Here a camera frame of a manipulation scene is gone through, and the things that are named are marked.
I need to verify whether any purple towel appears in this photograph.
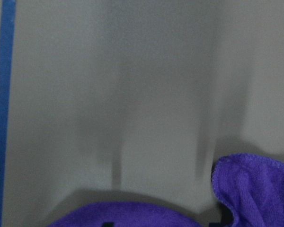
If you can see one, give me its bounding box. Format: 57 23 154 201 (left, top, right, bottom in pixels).
53 153 284 227

